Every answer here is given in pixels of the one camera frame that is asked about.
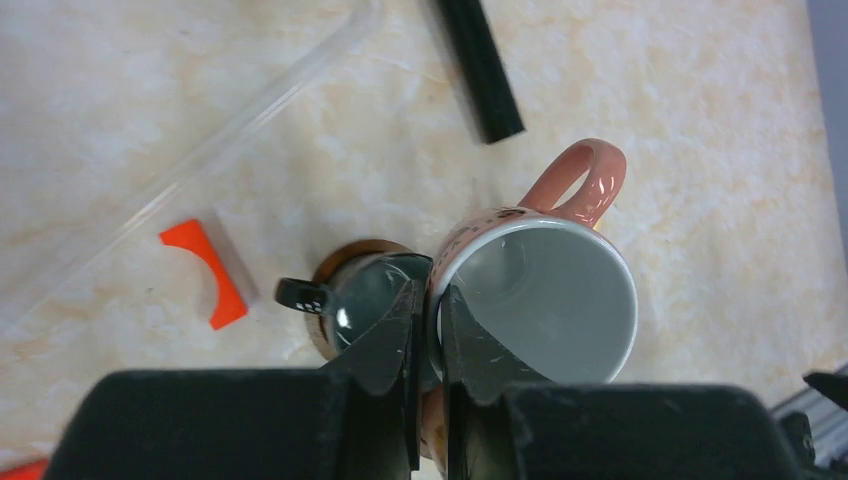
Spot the orange plastic piece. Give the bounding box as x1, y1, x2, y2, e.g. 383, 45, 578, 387
158, 218, 248, 330

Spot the clear plastic tray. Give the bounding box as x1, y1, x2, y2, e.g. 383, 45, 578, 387
1, 1, 381, 325

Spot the dark green mug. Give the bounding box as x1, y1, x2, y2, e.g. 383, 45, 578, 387
274, 253, 432, 357

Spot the black handheld microphone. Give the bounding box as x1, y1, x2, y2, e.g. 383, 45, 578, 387
436, 0, 525, 144

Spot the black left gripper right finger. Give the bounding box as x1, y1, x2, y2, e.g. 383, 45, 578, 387
440, 287, 802, 479

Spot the dark wooden round coaster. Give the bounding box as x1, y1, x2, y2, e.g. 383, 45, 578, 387
304, 239, 412, 361

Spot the small grey blue mug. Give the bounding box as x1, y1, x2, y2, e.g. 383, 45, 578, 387
421, 138, 640, 465

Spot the small orange rectangular block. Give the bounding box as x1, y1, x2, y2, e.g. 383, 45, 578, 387
0, 459, 48, 480

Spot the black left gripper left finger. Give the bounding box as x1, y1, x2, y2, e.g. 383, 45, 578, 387
46, 281, 423, 479

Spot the aluminium frame rail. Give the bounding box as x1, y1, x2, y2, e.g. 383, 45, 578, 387
771, 366, 847, 477

